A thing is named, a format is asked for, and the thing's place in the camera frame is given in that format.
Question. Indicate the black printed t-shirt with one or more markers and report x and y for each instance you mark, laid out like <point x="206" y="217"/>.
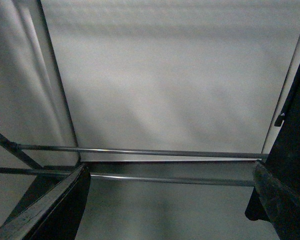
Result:
<point x="284" y="158"/>

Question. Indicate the black wall divider strip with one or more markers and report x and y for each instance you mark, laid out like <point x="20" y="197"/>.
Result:
<point x="57" y="72"/>

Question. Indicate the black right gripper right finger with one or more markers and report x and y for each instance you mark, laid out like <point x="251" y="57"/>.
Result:
<point x="276" y="199"/>

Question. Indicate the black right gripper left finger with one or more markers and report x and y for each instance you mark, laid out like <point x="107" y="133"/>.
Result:
<point x="54" y="216"/>

